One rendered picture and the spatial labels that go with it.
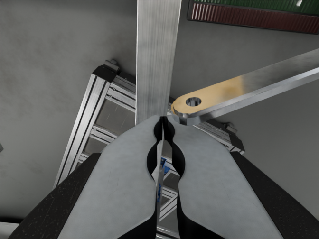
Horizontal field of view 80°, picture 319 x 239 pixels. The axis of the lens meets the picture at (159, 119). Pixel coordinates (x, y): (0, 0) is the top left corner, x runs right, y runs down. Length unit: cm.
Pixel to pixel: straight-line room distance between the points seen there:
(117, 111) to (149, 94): 81
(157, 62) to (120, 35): 89
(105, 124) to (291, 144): 116
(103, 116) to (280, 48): 92
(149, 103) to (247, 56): 93
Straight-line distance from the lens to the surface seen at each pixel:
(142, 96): 17
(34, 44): 127
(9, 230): 305
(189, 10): 28
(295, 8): 31
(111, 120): 102
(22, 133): 174
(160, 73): 16
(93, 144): 118
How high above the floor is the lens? 98
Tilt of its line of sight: 54 degrees down
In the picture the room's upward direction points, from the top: 170 degrees counter-clockwise
